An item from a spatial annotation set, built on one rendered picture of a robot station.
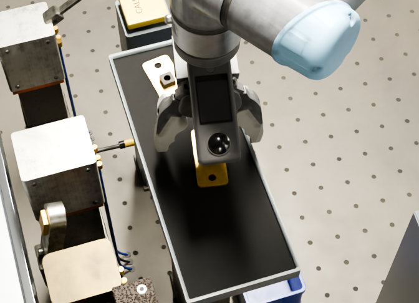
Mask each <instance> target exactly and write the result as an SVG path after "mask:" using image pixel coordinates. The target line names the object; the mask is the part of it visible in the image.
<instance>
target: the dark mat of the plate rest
mask: <svg viewBox="0 0 419 303"><path fill-rule="evenodd" d="M163 55H167V56H168V57H169V58H170V60H171V61H172V63H173V49H172V45H170V46H165V47H160V48H157V49H152V50H148V51H145V52H140V53H137V54H132V55H128V56H125V57H120V58H117V59H113V63H114V66H115V69H116V71H117V75H118V78H119V81H120V85H121V87H122V90H123V94H124V97H125V100H126V103H127V106H128V109H129V112H130V116H131V118H132V122H133V126H134V128H135V131H136V134H137V137H138V141H139V144H140V147H141V149H142V153H143V157H144V159H145V163H146V165H147V168H148V172H149V175H150V178H151V181H152V184H153V188H154V190H155V194H156V196H157V200H158V204H159V206H160V209H161V213H162V215H163V219H164V222H165V225H166V228H167V231H168V235H169V237H170V241H171V244H172V246H173V250H174V253H175V256H176V260H177V262H178V266H179V268H180V272H181V275H182V278H183V282H184V284H185V287H186V291H187V293H188V297H189V299H194V298H196V297H200V296H204V295H207V294H210V293H214V292H217V291H221V290H224V289H228V288H230V287H234V286H238V285H241V284H245V283H247V282H251V281H255V280H258V279H262V278H264V277H268V276H272V275H275V274H279V273H282V272H286V271H289V270H292V269H295V268H296V267H295V265H294V263H293V260H292V258H291V255H290V252H289V250H288V248H287V245H286V242H285V240H284V237H283V235H282V232H281V229H280V227H279V225H278V222H277V219H276V217H275V214H274V211H273V210H272V207H271V204H270V202H269V199H268V197H267V194H266V191H265V189H264V186H263V184H262V181H261V179H260V176H259V173H258V171H257V168H256V165H255V164H254V161H253V158H252V156H251V153H250V151H249V148H248V145H247V143H246V140H245V138H244V135H243V133H242V130H241V127H240V126H238V130H239V141H240V147H241V159H240V160H239V161H237V162H231V163H226V169H227V174H228V184H227V185H225V186H215V187H209V188H200V187H199V186H198V184H197V178H196V168H195V159H194V153H193V144H192V138H191V132H192V131H193V130H194V126H193V118H191V117H187V119H188V126H187V127H186V128H185V129H184V130H183V131H181V132H179V133H177V134H176V136H175V141H174V142H173V143H171V144H170V145H169V151H163V152H157V150H156V148H155V143H154V131H155V124H156V123H157V104H158V99H159V98H160V97H159V96H158V94H157V92H156V90H155V88H154V87H153V85H152V83H151V82H150V79H149V78H148V76H147V74H146V73H145V71H144V69H143V64H144V63H146V62H148V61H150V60H153V59H156V58H157V57H161V56H163Z"/></svg>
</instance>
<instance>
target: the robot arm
mask: <svg viewBox="0 0 419 303"><path fill-rule="evenodd" d="M364 1H365V0H170V12H171V14H167V15H165V23H166V24H171V30H172V36H171V38H172V49H173V66H174V73H175V78H176V84H177V89H175V93H172V94H171V95H169V96H167V95H166V94H161V95H160V98H159V99H158V104H157V123H156V124H155V131H154V143H155V148H156V150H157V152H168V151H169V145H170V144H171V143H173V142H174V141H175V136H176V134H177V133H179V132H181V131H183V130H184V129H185V128H186V127H187V126H188V119H187V117H191V118H193V126H194V133H195V143H196V154H197V160H198V163H199V164H200V165H203V166H204V165H215V164H221V163H231V162H237V161H239V160H240V159H241V147H240V141H239V130H238V126H240V127H242V128H244V132H245V135H247V136H249V137H250V142H251V143H257V142H260V141H261V139H262V136H263V133H264V130H263V122H262V110H261V104H260V100H259V97H258V95H257V94H256V92H255V91H254V90H252V89H249V88H248V87H247V86H243V83H241V82H238V80H237V79H238V78H239V67H238V60H237V55H236V53H237V52H238V50H239V47H240V40H241V38H242V39H244V40H245V41H247V42H249V43H250V44H252V45H253V46H255V47H257V48H258V49H260V50H261V51H263V52H265V53H266V54H268V55H270V56H271V57H272V58H273V59H274V61H275V62H277V63H278V64H280V65H283V66H288V67H289V68H291V69H293V70H295V71H296V72H298V73H300V74H302V75H303V76H305V77H307V78H308V79H311V80H322V79H324V78H326V77H328V76H330V75H331V74H332V73H334V72H335V71H336V70H337V69H338V68H339V66H340V65H341V64H342V63H343V61H344V59H345V57H346V55H347V54H349V52H350V51H351V49H352V48H353V46H354V44H355V41H356V39H357V37H358V34H359V31H360V17H359V15H358V14H357V13H356V12H355V11H356V10H357V9H358V8H359V6H360V5H361V4H362V3H363V2H364Z"/></svg>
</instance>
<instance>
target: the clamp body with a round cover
mask: <svg viewBox="0 0 419 303"><path fill-rule="evenodd" d="M42 265H43V268H44V273H45V276H46V281H47V286H48V290H49V294H50V297H51V301H52V303H115V301H114V297H113V292H112V288H113V287H115V286H119V285H122V284H126V283H128V281H127V278H126V277H123V275H122V274H124V268H123V267H122V266H120V267H118V266H117V262H116V258H115V255H114V252H113V248H112V244H111V242H110V241H109V240H108V239H99V240H96V241H92V242H89V243H85V244H81V245H78V246H74V247H71V248H67V249H63V250H60V251H56V252H52V253H49V254H46V255H45V256H44V258H43V260H42Z"/></svg>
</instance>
